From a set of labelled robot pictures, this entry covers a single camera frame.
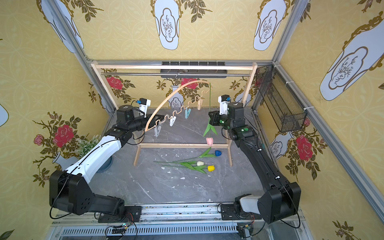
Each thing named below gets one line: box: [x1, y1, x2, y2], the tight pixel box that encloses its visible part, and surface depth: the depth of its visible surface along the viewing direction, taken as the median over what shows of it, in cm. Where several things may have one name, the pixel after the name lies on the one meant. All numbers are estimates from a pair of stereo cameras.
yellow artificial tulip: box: [162, 165, 216, 174], surface depth 90 cm
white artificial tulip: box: [153, 160, 205, 166], surface depth 92 cm
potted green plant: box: [74, 134, 102, 160], surface depth 80 cm
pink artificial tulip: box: [203, 82, 218, 147], surface depth 78 cm
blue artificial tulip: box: [172, 147, 222, 163], surface depth 97 cm
